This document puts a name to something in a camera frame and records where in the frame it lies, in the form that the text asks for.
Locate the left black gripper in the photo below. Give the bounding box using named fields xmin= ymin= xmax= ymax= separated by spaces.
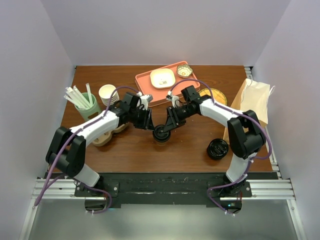
xmin=129 ymin=107 xmax=154 ymax=132

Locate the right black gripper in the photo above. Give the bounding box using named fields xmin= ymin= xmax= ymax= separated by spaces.
xmin=164 ymin=105 xmax=196 ymax=133

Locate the black coffee cup lid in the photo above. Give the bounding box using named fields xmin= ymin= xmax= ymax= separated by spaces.
xmin=152 ymin=124 xmax=171 ymax=143

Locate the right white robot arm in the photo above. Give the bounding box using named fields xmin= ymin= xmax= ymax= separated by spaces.
xmin=162 ymin=85 xmax=266 ymax=197

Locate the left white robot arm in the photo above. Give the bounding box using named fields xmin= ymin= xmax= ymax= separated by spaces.
xmin=45 ymin=92 xmax=155 ymax=196

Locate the pink serving tray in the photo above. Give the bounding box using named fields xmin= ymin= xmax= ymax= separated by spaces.
xmin=135 ymin=61 xmax=201 ymax=107

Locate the cream square plate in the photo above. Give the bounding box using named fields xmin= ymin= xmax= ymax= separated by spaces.
xmin=150 ymin=68 xmax=176 ymax=89

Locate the cardboard cup carrier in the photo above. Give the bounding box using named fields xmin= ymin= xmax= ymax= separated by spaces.
xmin=92 ymin=123 xmax=129 ymax=147

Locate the stack of black lids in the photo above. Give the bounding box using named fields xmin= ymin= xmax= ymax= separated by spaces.
xmin=206 ymin=138 xmax=229 ymax=160

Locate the round woven yellow coaster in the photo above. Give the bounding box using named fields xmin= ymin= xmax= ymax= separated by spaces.
xmin=198 ymin=88 xmax=228 ymax=105

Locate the stack of paper cups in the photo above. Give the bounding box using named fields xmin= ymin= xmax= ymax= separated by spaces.
xmin=98 ymin=84 xmax=120 ymax=106

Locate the small floral bowl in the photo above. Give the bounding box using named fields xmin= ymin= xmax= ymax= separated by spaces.
xmin=176 ymin=64 xmax=193 ymax=79

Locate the green straw holder cup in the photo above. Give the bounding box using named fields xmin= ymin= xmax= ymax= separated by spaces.
xmin=74 ymin=94 xmax=102 ymax=122

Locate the wrapped white straw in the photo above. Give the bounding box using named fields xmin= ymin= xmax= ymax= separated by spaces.
xmin=65 ymin=87 xmax=83 ymax=105
xmin=63 ymin=95 xmax=84 ymax=109
xmin=73 ymin=85 xmax=91 ymax=109

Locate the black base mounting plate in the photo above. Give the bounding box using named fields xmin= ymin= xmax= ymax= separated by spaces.
xmin=74 ymin=172 xmax=251 ymax=209

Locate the brown paper bag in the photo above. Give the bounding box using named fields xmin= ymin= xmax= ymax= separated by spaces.
xmin=230 ymin=78 xmax=275 ymax=128

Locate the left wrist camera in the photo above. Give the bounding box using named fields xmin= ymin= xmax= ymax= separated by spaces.
xmin=136 ymin=91 xmax=153 ymax=110

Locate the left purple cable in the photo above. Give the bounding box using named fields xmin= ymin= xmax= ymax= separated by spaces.
xmin=33 ymin=86 xmax=141 ymax=215

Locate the purple cable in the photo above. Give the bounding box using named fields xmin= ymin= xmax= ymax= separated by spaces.
xmin=33 ymin=86 xmax=141 ymax=215
xmin=169 ymin=79 xmax=273 ymax=215

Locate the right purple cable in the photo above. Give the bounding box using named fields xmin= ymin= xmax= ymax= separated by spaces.
xmin=169 ymin=79 xmax=273 ymax=215

